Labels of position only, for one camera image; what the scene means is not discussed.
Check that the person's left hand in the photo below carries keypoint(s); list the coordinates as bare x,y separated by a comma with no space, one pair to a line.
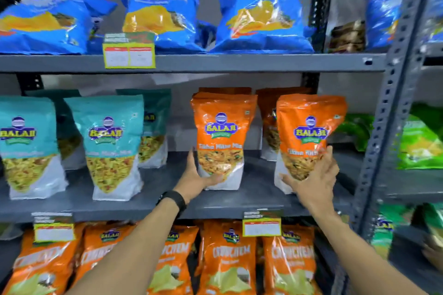
190,180

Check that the person's right hand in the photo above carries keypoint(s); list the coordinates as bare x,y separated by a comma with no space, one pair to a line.
320,187

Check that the person's right thumb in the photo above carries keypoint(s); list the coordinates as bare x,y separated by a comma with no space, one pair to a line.
290,181

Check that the person's left thumb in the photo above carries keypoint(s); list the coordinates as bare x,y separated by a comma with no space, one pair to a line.
213,180

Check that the orange snack pouch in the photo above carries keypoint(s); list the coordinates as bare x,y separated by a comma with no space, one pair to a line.
225,90
268,118
308,125
221,132

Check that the person's left forearm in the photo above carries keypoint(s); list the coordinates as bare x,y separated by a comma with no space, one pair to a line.
138,253

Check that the person's right forearm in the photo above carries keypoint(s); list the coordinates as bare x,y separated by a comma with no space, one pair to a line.
356,260

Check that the black wristband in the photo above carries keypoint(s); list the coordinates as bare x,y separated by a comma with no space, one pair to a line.
174,198

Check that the yellow-edged shelf price tag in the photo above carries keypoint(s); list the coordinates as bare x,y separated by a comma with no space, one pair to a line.
128,52
262,225
54,230

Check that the teal snack pouch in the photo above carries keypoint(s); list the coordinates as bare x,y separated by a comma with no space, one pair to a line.
27,146
109,146
71,139
155,132

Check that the orange chip bag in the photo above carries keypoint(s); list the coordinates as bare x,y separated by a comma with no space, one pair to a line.
100,246
290,263
173,260
38,263
226,260

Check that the green snack bag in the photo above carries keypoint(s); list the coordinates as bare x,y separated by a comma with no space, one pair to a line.
434,222
418,146
358,128
386,229

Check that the grey metal shelving rack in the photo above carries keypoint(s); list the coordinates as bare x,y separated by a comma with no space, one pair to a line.
412,184
242,62

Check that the blue chip bag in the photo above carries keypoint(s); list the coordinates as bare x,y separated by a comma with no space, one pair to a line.
206,33
100,6
261,14
162,14
380,14
38,28

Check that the brown snack packet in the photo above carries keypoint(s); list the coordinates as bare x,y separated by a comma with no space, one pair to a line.
348,37

